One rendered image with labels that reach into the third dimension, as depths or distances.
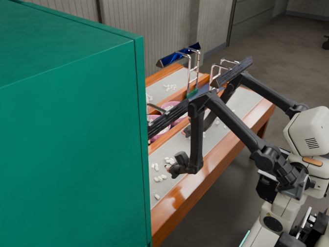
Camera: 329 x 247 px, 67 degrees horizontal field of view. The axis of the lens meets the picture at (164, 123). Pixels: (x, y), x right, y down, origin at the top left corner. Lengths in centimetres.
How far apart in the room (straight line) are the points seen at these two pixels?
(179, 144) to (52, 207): 132
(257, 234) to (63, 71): 181
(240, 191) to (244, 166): 35
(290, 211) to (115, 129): 105
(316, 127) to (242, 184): 163
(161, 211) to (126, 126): 85
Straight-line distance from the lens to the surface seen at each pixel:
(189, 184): 159
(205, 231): 231
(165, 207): 148
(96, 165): 69
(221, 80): 201
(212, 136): 197
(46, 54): 59
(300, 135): 118
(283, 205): 147
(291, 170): 115
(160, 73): 279
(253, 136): 112
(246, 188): 267
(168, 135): 190
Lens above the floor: 199
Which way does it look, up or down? 37 degrees down
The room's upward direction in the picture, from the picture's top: 1 degrees clockwise
